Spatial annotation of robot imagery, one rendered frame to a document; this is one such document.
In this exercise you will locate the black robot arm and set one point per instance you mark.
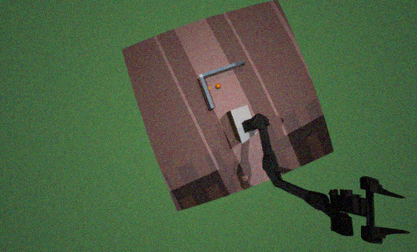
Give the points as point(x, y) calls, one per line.
point(346, 202)

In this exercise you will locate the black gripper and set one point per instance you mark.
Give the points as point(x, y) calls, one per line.
point(370, 233)

